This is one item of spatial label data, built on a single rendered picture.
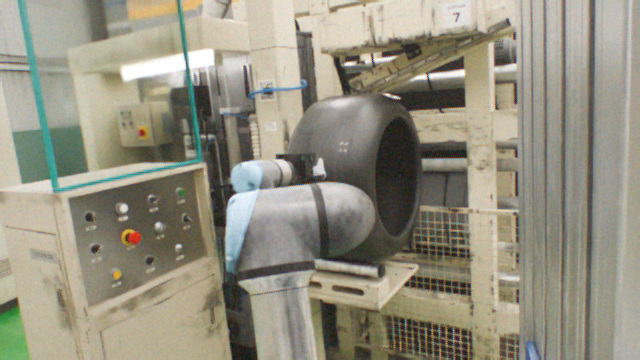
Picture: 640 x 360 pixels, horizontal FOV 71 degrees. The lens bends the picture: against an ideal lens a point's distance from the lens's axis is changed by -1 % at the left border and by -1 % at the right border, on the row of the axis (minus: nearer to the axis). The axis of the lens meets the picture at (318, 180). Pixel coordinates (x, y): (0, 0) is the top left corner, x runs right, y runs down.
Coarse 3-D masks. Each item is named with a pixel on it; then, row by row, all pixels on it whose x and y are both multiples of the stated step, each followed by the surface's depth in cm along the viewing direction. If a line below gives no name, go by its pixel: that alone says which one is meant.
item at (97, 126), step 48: (48, 0) 122; (96, 0) 133; (144, 0) 147; (48, 48) 122; (96, 48) 134; (144, 48) 148; (48, 96) 122; (96, 96) 134; (144, 96) 148; (192, 96) 165; (48, 144) 122; (96, 144) 134; (144, 144) 148; (192, 144) 166
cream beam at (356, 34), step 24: (408, 0) 156; (432, 0) 152; (456, 0) 148; (480, 0) 148; (336, 24) 172; (360, 24) 167; (384, 24) 162; (408, 24) 158; (432, 24) 154; (480, 24) 149; (336, 48) 174; (360, 48) 170; (384, 48) 176
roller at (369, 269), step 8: (320, 264) 155; (328, 264) 154; (336, 264) 152; (344, 264) 151; (352, 264) 149; (360, 264) 148; (368, 264) 147; (376, 264) 146; (352, 272) 149; (360, 272) 147; (368, 272) 146; (376, 272) 144; (384, 272) 147
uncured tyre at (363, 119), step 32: (352, 96) 147; (384, 96) 148; (320, 128) 139; (352, 128) 133; (384, 128) 140; (352, 160) 130; (384, 160) 183; (416, 160) 168; (384, 192) 183; (416, 192) 168; (384, 224) 176; (352, 256) 145; (384, 256) 148
